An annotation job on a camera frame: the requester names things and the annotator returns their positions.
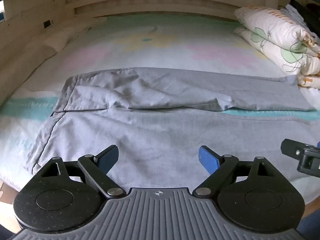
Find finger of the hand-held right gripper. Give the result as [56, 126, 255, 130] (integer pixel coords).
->
[280, 139, 320, 178]

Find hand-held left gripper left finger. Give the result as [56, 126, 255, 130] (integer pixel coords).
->
[33, 144, 127, 199]

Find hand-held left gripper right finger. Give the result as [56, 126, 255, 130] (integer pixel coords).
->
[192, 145, 285, 198]

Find person's blue-clad leg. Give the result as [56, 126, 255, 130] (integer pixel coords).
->
[297, 202, 320, 240]

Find folded floral quilt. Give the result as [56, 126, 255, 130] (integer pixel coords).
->
[234, 5, 320, 89]

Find pastel printed bed sheet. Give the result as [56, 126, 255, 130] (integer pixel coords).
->
[0, 14, 320, 205]

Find long cream pillow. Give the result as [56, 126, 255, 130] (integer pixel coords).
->
[0, 44, 57, 102]

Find small white pillow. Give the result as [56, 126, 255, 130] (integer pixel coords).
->
[44, 31, 73, 53]

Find light blue cloth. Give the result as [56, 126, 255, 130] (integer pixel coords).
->
[280, 4, 307, 27]

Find cream wooden bed headboard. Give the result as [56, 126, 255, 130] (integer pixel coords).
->
[0, 0, 320, 63]

